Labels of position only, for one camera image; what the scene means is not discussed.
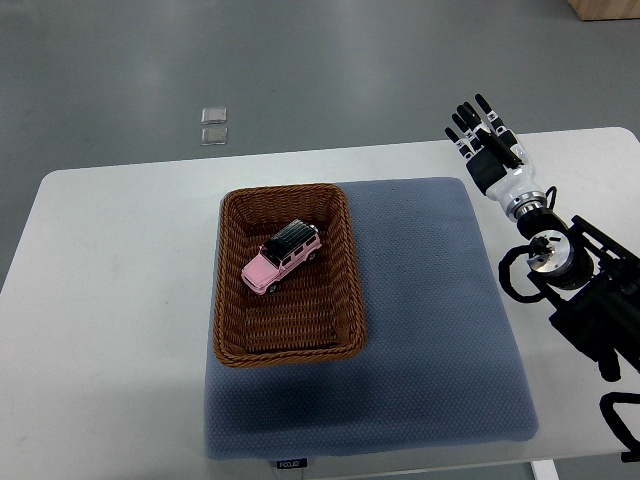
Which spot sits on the brown wicker basket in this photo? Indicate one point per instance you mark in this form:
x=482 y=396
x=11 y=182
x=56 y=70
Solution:
x=317 y=312

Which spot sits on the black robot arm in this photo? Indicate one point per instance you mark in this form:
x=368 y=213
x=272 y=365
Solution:
x=591 y=280

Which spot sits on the lower metal floor plate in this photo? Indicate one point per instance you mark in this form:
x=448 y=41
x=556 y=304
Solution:
x=214 y=136

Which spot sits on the white table leg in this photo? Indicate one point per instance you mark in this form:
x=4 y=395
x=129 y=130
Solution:
x=544 y=470

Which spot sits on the metal floor plate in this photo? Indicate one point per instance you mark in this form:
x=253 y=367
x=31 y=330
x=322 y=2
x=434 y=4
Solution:
x=213 y=115
x=214 y=136

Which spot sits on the upper metal floor plate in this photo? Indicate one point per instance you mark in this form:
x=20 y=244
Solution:
x=213 y=115

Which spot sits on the pink toy car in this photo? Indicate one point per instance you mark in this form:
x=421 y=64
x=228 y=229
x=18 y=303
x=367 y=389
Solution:
x=297 y=243

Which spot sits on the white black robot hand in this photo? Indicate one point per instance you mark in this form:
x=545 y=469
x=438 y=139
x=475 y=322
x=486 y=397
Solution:
x=499 y=165

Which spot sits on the wooden box corner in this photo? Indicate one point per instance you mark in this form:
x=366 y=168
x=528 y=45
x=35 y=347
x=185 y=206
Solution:
x=597 y=10

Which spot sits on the blue-grey cushion mat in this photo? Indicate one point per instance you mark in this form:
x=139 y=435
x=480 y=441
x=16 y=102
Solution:
x=440 y=367

